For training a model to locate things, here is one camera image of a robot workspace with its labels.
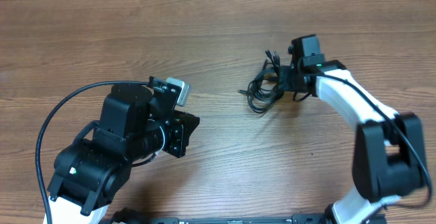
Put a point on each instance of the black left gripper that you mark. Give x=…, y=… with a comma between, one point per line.
x=179, y=127

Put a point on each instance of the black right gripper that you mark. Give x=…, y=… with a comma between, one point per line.
x=284, y=72

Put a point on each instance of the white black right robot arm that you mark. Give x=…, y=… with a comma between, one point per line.
x=389, y=159

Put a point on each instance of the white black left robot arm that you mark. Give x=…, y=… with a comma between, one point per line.
x=138, y=121

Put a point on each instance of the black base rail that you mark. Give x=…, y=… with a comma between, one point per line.
x=130, y=216

